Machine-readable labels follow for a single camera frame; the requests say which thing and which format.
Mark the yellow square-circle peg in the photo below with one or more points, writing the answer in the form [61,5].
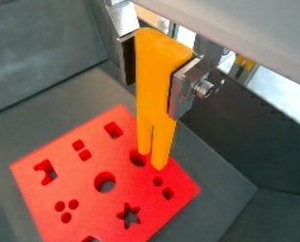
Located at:
[158,56]

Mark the red shape-sorting board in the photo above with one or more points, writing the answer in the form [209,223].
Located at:
[92,189]

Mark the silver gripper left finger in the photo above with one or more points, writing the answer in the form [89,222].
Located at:
[124,22]

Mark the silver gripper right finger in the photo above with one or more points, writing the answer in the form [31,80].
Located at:
[191,77]

